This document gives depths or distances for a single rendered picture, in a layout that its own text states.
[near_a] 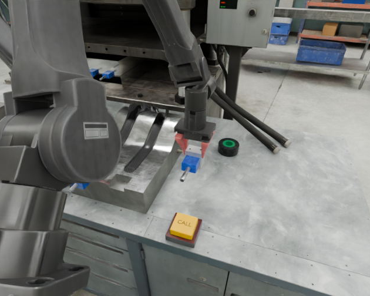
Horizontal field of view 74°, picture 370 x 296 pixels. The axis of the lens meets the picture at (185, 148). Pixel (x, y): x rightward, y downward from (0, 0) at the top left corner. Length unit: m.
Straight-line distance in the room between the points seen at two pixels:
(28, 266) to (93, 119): 0.13
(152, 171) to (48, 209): 0.54
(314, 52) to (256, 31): 2.95
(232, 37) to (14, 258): 1.23
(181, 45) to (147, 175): 0.38
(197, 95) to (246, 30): 0.75
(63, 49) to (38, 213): 0.15
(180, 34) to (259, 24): 0.80
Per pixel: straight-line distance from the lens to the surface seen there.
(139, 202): 0.73
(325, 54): 4.23
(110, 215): 0.78
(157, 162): 0.79
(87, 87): 0.25
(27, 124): 0.27
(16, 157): 0.25
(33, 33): 0.28
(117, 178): 0.78
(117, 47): 1.50
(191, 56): 0.56
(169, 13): 0.51
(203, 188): 0.82
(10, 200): 0.24
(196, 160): 0.70
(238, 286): 0.90
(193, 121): 0.63
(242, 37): 1.32
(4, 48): 0.66
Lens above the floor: 1.39
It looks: 36 degrees down
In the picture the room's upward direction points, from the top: straight up
